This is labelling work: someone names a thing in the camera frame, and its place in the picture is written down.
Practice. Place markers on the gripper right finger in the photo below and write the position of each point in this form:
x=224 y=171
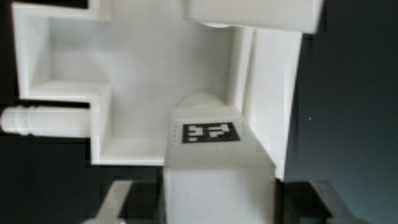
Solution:
x=309 y=204

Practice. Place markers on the white chair seat part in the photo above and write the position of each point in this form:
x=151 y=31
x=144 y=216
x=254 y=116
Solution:
x=169 y=87

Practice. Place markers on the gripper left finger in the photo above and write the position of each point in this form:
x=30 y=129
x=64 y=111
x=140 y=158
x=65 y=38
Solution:
x=129 y=204

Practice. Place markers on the white chair leg block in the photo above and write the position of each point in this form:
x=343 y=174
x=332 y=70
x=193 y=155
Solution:
x=279 y=14
x=218 y=181

